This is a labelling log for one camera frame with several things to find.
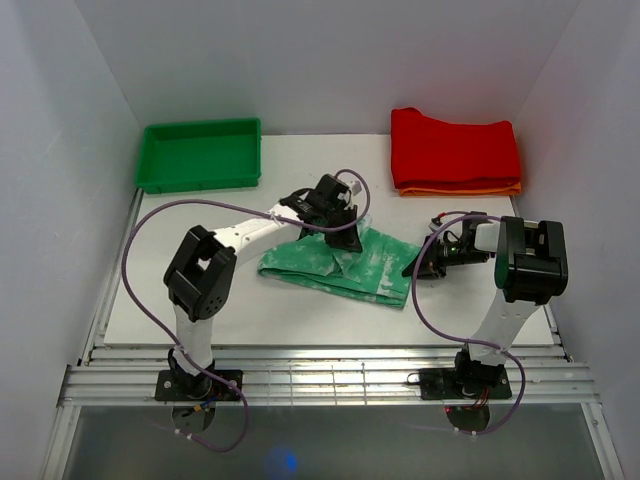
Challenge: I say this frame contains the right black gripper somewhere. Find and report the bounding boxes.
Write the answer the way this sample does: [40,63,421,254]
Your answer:
[401,233,487,279]

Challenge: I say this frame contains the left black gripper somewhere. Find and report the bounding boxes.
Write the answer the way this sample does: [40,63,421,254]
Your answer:
[320,205,362,254]

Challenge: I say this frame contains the green white tie-dye trousers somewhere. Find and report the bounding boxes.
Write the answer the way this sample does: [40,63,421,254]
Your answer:
[257,218,419,309]

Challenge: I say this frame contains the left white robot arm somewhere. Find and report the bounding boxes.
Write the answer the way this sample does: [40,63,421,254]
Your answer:
[164,174,362,400]

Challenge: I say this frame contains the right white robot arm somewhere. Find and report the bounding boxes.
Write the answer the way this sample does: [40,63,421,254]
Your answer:
[402,211,569,402]

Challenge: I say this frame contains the red folded trousers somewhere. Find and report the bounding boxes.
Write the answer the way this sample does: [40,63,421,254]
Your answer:
[390,108,522,191]

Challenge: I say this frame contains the orange folded trousers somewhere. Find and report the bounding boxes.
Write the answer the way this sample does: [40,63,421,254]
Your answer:
[398,182,522,197]

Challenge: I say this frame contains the green plastic bin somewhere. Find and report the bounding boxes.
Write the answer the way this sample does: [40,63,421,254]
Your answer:
[135,118,262,194]

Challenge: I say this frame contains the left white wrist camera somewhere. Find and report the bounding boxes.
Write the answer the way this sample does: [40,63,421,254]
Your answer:
[338,180,363,203]

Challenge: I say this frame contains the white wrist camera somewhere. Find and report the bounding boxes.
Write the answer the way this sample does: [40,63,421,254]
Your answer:
[428,212,458,234]
[338,180,363,203]

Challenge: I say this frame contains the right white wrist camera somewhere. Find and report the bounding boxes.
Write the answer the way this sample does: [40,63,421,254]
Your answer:
[428,212,458,234]

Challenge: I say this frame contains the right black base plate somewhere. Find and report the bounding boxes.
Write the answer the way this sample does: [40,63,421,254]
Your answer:
[418,368,512,400]

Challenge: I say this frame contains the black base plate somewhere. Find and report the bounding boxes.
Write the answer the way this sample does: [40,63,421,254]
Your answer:
[154,370,244,403]
[418,368,512,400]

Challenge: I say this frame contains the aluminium rail frame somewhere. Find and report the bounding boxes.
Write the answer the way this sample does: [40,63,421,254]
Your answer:
[41,343,624,479]

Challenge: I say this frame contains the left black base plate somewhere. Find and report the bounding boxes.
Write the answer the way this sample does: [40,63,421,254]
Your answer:
[154,370,244,403]

